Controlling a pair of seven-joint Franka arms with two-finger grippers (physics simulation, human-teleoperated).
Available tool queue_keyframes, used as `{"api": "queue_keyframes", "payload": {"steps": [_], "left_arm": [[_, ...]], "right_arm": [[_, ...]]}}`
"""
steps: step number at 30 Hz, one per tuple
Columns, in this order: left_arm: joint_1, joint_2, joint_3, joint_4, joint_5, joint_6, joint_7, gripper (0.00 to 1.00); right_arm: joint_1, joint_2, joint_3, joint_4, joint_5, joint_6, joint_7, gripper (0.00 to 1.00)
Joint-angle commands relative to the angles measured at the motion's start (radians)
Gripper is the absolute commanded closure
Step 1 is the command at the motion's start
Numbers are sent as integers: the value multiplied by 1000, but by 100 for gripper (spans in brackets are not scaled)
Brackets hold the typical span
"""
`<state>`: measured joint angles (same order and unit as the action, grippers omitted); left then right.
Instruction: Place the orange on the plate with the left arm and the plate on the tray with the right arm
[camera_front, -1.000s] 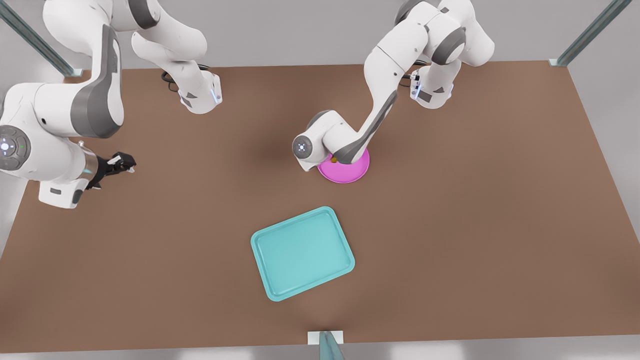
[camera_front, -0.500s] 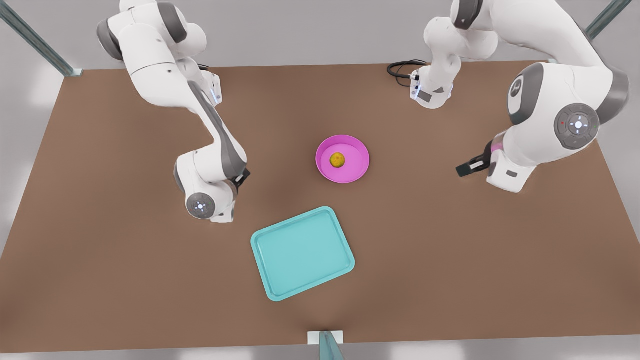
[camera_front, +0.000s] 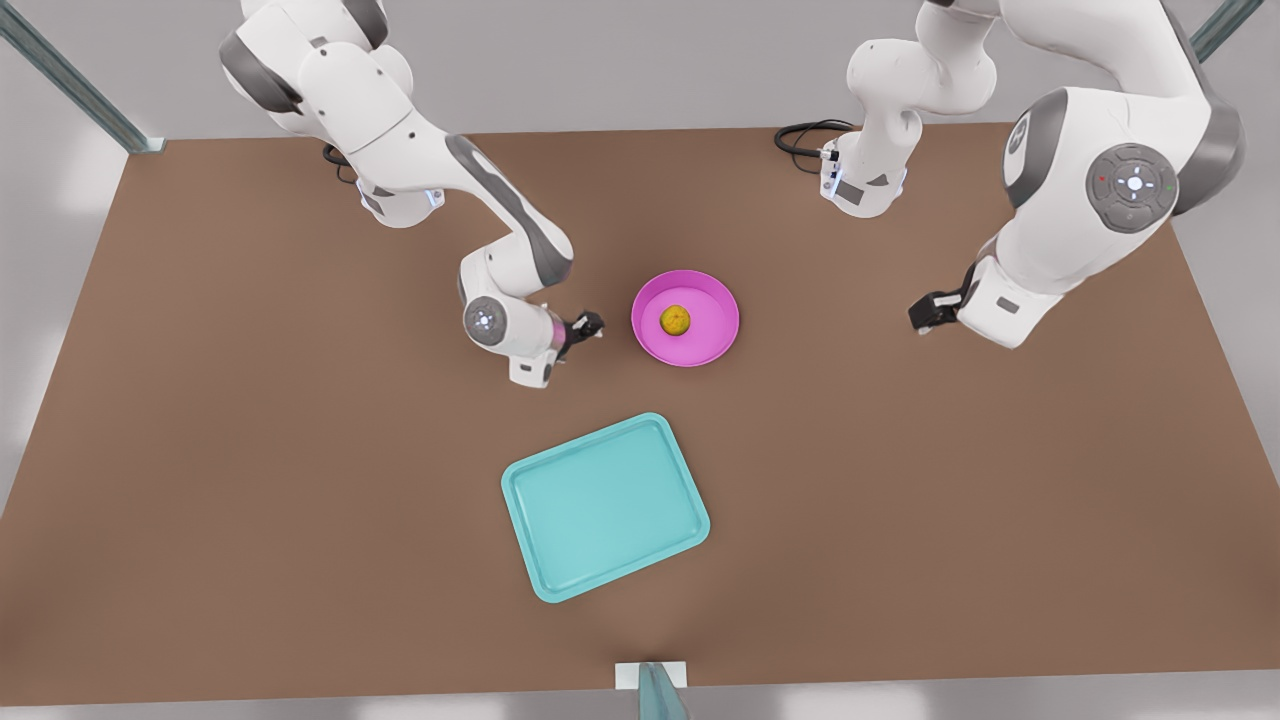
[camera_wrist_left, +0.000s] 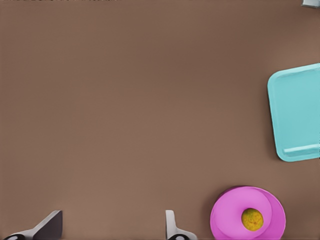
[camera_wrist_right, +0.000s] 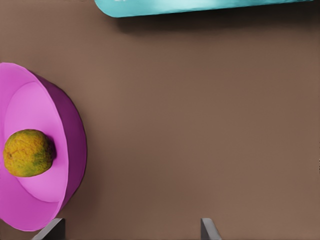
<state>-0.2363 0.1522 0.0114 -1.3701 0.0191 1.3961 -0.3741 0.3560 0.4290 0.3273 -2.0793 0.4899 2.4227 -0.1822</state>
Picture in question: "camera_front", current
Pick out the pink round plate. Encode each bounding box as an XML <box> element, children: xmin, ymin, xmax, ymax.
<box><xmin>631</xmin><ymin>270</ymin><xmax>741</xmax><ymax>368</ymax></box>

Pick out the turquoise rectangular tray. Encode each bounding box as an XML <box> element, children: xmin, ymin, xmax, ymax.
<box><xmin>501</xmin><ymin>412</ymin><xmax>711</xmax><ymax>604</ymax></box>

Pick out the silver frame post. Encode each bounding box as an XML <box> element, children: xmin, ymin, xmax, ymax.
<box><xmin>0</xmin><ymin>0</ymin><xmax>167</xmax><ymax>155</ymax></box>
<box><xmin>614</xmin><ymin>661</ymin><xmax>691</xmax><ymax>720</ymax></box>
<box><xmin>1188</xmin><ymin>0</ymin><xmax>1267</xmax><ymax>63</ymax></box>

